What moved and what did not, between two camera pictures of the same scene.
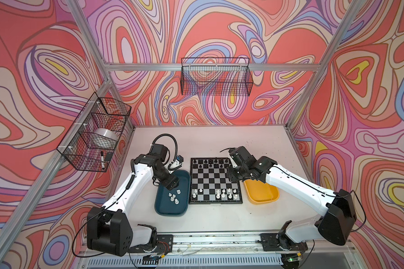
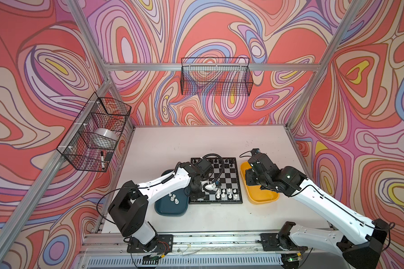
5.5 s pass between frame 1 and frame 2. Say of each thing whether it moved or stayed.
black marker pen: stayed
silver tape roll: stayed
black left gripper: moved
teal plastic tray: stayed
